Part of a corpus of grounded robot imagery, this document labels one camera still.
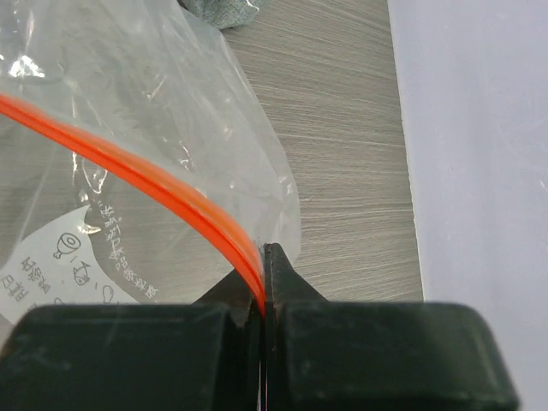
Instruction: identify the clear zip top bag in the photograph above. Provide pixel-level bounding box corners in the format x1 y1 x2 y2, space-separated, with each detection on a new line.
1 1 301 328

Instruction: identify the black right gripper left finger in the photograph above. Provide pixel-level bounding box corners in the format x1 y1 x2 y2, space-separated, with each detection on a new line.
1 272 261 410

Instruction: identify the grey crumpled cloth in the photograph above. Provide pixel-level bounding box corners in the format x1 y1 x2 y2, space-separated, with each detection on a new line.
178 0 266 30

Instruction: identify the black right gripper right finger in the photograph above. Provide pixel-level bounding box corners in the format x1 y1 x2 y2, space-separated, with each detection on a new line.
260 244 521 410

